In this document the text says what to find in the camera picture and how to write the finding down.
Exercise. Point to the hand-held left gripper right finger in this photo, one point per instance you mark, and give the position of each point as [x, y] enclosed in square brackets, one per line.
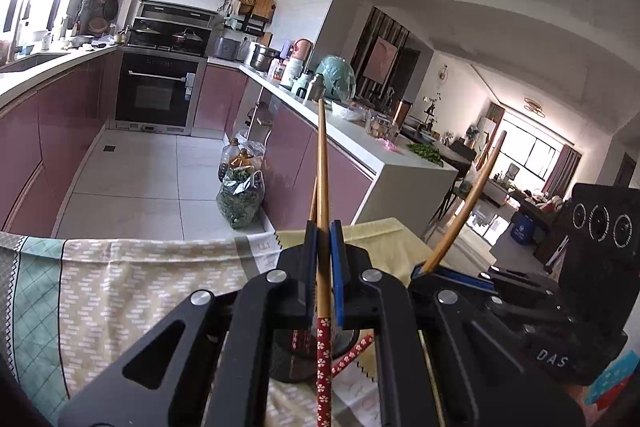
[337, 267]

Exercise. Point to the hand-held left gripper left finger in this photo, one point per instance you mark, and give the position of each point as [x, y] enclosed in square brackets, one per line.
[312, 257]

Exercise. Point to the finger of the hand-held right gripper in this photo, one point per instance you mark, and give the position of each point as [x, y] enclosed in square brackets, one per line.
[465, 278]
[430, 288]

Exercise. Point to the black mesh utensil holder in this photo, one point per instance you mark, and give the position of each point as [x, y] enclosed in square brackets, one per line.
[287, 364]

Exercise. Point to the blue bag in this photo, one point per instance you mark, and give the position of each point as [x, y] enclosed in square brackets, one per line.
[522, 231]

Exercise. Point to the bag of green vegetables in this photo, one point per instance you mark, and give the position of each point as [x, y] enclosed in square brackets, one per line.
[240, 199]

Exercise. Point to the pink curtain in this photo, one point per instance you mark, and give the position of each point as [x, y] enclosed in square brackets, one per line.
[562, 169]

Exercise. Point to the island counter with pink cabinets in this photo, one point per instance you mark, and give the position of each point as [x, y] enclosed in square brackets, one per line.
[295, 147]

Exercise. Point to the blue printed cloth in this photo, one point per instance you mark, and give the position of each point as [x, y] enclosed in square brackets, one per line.
[612, 379]

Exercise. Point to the cooking oil bottle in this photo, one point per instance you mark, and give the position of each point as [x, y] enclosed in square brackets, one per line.
[235, 157]

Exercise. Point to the loose green vegetables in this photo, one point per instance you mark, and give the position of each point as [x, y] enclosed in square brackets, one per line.
[425, 152]

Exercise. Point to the living room window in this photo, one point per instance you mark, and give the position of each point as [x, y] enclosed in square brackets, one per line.
[530, 152]

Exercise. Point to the clear plastic cookie container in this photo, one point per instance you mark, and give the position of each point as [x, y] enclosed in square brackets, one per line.
[382, 127]

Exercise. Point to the stainless steel thermos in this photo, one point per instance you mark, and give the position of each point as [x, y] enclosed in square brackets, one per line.
[316, 87]

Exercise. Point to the teal appliance in plastic wrap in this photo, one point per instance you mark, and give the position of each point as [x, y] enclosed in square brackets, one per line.
[336, 74]

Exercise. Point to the white canister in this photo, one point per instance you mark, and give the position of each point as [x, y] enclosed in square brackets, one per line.
[290, 73]

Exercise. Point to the patterned yellow green tablecloth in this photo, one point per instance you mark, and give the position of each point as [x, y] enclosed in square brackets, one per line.
[125, 277]

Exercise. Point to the stainless steel stock pot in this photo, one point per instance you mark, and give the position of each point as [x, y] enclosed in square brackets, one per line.
[262, 57]

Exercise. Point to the pink electric kettle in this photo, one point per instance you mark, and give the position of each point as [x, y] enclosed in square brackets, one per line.
[302, 49]

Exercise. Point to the grey rice cooker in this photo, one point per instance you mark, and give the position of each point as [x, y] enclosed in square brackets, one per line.
[225, 48]

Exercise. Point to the black built-in oven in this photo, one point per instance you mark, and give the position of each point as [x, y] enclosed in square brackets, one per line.
[155, 87]

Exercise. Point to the pot with glass lid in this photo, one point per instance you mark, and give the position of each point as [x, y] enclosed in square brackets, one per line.
[187, 38]
[145, 32]

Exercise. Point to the wooden cutting board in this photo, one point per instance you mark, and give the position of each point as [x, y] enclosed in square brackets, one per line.
[263, 7]

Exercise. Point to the black range hood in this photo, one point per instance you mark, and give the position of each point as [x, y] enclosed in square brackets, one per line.
[175, 12]

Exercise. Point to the sink counter with pink cabinets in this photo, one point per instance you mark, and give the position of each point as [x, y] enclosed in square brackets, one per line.
[50, 132]

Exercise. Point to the hanging frying pan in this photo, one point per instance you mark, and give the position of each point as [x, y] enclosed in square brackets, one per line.
[111, 7]

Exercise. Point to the wall clock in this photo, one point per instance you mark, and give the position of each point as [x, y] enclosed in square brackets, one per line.
[441, 74]

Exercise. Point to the pink wall picture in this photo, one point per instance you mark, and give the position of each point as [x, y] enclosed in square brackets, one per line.
[381, 59]

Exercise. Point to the wooden slat wall panel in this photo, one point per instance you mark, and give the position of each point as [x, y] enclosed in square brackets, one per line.
[362, 52]

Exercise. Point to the black wall rack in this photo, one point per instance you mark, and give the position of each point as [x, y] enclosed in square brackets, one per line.
[247, 19]

